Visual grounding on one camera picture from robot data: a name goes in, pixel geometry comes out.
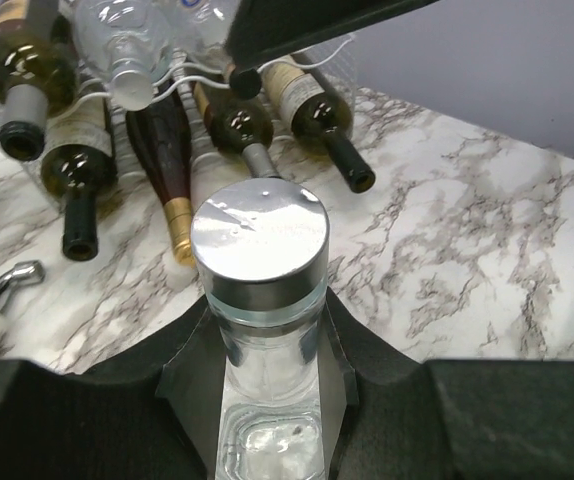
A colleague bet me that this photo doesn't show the green bottle black neck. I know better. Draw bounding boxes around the green bottle black neck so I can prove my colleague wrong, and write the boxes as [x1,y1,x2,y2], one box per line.
[261,53,376,194]

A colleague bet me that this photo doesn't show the dark green bottle top left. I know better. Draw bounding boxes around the dark green bottle top left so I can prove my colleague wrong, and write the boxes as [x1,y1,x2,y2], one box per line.
[0,0,78,162]

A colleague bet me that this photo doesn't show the round clear bottle dark label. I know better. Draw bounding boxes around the round clear bottle dark label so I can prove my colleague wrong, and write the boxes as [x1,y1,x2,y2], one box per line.
[191,178,330,479]

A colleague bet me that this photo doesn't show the red wine bottle gold foil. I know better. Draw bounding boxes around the red wine bottle gold foil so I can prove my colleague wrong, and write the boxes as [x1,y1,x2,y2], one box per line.
[125,92,194,266]

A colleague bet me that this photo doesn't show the clear bottle silver cap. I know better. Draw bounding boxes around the clear bottle silver cap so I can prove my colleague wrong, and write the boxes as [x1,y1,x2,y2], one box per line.
[73,1,174,111]

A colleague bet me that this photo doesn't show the clear bottle white label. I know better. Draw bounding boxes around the clear bottle white label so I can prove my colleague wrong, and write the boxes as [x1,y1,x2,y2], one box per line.
[171,0,240,68]

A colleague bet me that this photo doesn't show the dark bottle bottom left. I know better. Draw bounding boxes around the dark bottle bottom left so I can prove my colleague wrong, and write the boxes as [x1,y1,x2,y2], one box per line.
[41,98,117,262]

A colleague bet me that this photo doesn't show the white wire wine rack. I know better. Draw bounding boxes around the white wire wine rack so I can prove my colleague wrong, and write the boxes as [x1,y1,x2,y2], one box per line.
[0,0,358,211]

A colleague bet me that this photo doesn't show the green bottle silver foil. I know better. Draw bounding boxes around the green bottle silver foil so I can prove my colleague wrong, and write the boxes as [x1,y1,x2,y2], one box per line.
[191,82,281,178]

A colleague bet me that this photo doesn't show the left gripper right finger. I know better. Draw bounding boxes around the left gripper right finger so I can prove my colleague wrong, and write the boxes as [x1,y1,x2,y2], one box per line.
[318,293,574,479]

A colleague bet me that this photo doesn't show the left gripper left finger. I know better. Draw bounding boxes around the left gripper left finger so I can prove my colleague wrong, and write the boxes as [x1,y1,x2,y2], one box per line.
[0,298,217,479]

